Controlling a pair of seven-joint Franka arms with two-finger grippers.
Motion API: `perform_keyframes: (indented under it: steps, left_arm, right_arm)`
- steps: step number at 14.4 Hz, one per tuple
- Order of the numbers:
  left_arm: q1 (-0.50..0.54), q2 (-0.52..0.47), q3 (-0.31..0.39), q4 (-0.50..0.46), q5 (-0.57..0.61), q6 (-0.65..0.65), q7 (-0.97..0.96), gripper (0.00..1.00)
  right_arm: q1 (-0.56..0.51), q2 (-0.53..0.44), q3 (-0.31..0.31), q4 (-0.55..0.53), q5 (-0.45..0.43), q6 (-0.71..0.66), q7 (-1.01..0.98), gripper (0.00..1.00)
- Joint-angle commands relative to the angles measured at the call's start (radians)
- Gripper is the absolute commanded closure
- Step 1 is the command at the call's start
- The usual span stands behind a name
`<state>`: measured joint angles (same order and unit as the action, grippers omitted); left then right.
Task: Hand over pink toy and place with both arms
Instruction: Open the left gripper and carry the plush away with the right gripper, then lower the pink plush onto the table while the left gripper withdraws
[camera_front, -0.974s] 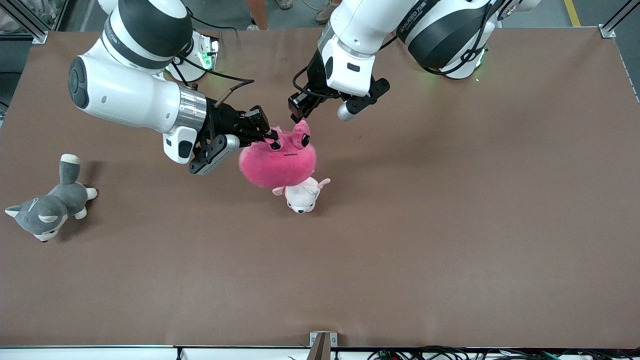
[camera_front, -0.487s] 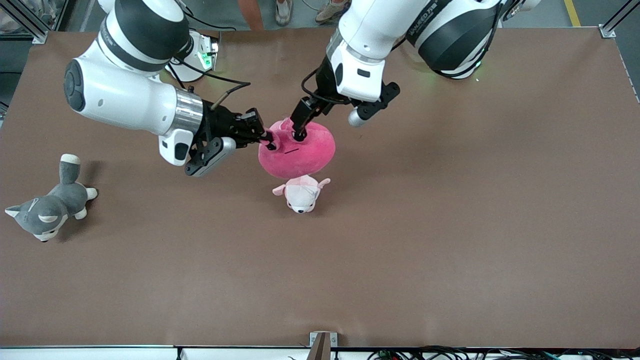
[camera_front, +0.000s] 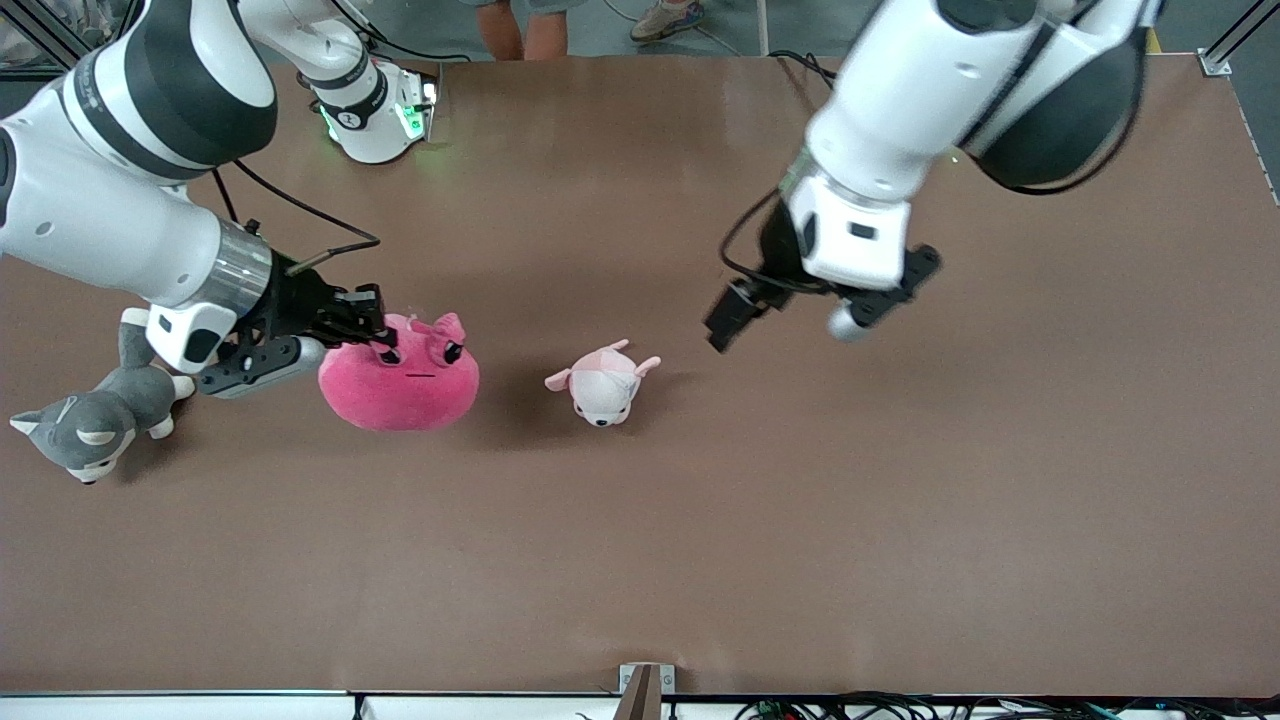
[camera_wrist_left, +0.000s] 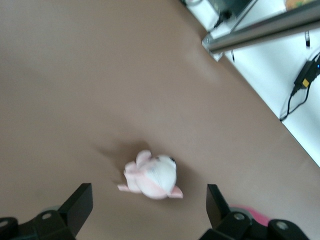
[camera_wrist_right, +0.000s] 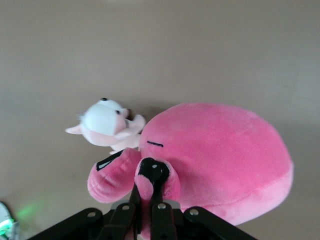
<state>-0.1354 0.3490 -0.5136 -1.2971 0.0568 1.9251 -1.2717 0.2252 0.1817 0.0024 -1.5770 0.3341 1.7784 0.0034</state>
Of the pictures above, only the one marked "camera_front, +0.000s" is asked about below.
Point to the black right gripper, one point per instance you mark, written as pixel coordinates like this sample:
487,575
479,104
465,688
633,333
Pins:
298,299

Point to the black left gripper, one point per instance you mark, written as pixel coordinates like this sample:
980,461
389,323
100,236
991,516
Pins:
776,250

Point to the round hot pink plush toy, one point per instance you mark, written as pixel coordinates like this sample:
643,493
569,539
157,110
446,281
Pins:
400,395

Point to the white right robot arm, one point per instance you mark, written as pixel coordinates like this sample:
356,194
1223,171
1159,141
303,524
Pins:
100,210

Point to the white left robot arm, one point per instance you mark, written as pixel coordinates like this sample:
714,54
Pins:
900,120

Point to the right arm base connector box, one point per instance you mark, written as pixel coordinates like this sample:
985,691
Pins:
418,110

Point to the pale pink white plush dog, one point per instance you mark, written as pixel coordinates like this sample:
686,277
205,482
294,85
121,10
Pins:
605,390

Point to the grey white plush husky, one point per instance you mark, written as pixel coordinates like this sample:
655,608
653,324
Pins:
100,415

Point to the white stand leg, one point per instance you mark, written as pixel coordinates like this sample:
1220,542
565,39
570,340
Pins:
763,30

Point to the tan sneaker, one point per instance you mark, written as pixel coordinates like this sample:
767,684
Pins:
665,20

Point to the bare person leg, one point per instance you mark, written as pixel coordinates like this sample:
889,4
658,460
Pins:
498,30
545,35

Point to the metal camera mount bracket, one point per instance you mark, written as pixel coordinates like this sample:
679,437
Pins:
645,690

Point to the aluminium frame profile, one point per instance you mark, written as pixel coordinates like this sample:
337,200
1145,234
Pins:
1225,55
40,35

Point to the white table edge rail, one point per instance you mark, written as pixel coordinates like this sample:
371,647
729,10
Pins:
200,708

